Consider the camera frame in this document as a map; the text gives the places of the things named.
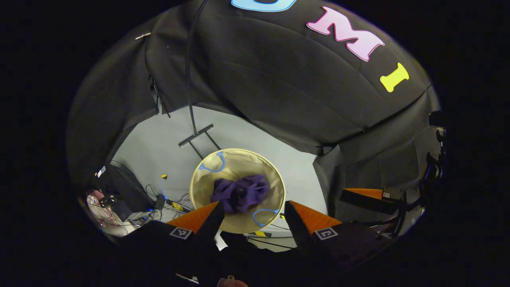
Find black clothes rack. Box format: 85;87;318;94
178;0;222;160

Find pink and white bundle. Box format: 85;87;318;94
86;190;125;236

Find beige laundry hamper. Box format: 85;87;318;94
189;148;286;235

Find black equipment box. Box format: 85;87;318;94
95;163;153;212

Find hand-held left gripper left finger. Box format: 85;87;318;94
119;201;226;279

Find tangle of cables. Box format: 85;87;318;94
110;159;196;224

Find purple ribbed cardigan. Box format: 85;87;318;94
210;174;271;214

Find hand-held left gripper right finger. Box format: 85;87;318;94
283;200;393;275

